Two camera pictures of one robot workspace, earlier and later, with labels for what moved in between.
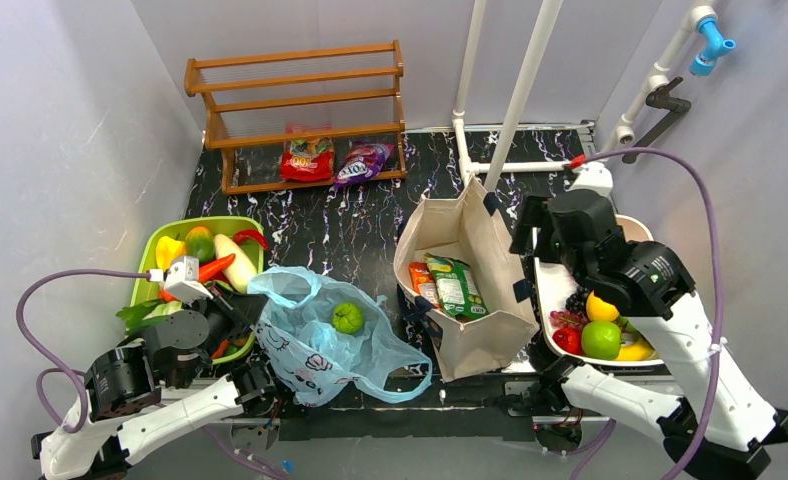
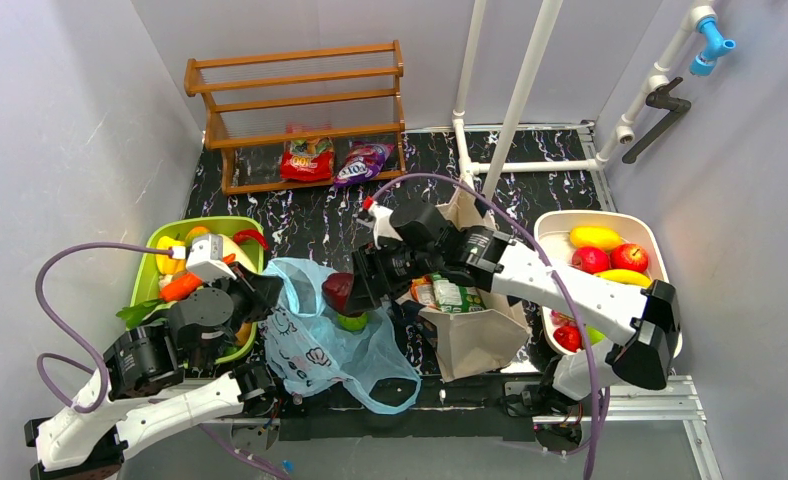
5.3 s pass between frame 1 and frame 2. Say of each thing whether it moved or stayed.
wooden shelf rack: stayed
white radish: stayed
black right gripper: moved
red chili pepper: stayed
